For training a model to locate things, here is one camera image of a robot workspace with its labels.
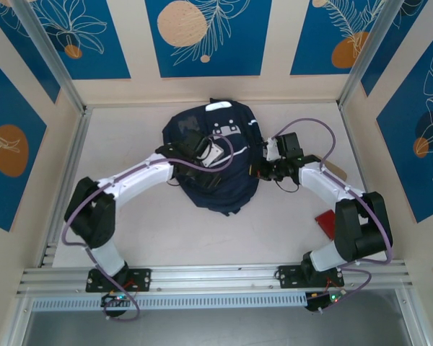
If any navy blue student backpack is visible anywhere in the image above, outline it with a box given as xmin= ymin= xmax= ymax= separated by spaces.
xmin=154 ymin=97 xmax=265 ymax=218

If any beige fabric pencil case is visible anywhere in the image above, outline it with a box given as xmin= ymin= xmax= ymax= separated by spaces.
xmin=320 ymin=158 xmax=348 ymax=180

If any red notebook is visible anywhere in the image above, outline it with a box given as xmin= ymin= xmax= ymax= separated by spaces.
xmin=314 ymin=210 xmax=337 ymax=241

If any small control circuit board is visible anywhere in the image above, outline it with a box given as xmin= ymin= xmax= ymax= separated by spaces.
xmin=100 ymin=292 xmax=131 ymax=308
xmin=305 ymin=290 xmax=347 ymax=313

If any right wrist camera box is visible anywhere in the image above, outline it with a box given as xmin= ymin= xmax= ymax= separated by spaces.
xmin=266 ymin=131 xmax=305 ymax=162

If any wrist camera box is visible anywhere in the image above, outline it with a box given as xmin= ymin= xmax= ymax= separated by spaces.
xmin=266 ymin=131 xmax=305 ymax=162
xmin=179 ymin=128 xmax=225 ymax=169

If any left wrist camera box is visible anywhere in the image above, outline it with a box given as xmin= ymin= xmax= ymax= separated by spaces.
xmin=179 ymin=128 xmax=225 ymax=169

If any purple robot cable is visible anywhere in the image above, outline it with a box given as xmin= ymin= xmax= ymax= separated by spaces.
xmin=62 ymin=135 xmax=235 ymax=322
xmin=276 ymin=117 xmax=396 ymax=314

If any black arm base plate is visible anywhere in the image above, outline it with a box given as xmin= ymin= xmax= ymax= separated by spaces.
xmin=85 ymin=267 xmax=153 ymax=293
xmin=276 ymin=265 xmax=346 ymax=289

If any blue floral wall panel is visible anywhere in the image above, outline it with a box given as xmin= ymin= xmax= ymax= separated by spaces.
xmin=360 ymin=0 xmax=433 ymax=97
xmin=377 ymin=25 xmax=433 ymax=223
xmin=0 ymin=5 xmax=61 ymax=105
xmin=290 ymin=0 xmax=388 ymax=76
xmin=0 ymin=50 xmax=48 ymax=233
xmin=145 ymin=0 xmax=274 ymax=79
xmin=31 ymin=0 xmax=131 ymax=81

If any grey slotted cable duct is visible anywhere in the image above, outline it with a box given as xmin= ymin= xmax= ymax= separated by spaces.
xmin=31 ymin=290 xmax=308 ymax=311

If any aluminium side rail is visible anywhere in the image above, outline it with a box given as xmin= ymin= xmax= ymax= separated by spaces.
xmin=38 ymin=107 xmax=93 ymax=268

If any aluminium frame post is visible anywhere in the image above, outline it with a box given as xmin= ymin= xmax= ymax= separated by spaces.
xmin=12 ymin=0 xmax=87 ymax=113
xmin=338 ymin=0 xmax=402 ymax=109

